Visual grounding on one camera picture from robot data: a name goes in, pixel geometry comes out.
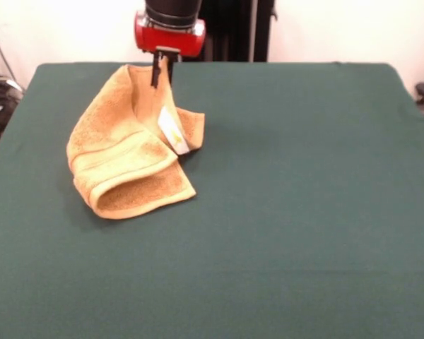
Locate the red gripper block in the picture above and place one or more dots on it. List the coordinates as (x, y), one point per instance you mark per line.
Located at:
(169, 40)

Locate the tan terry towel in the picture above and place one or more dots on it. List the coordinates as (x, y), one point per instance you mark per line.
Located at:
(106, 141)

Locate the dark green table cloth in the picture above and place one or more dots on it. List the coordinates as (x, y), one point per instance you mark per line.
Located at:
(304, 229)

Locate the black pedestal column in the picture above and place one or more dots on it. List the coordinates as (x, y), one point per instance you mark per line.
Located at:
(240, 35)

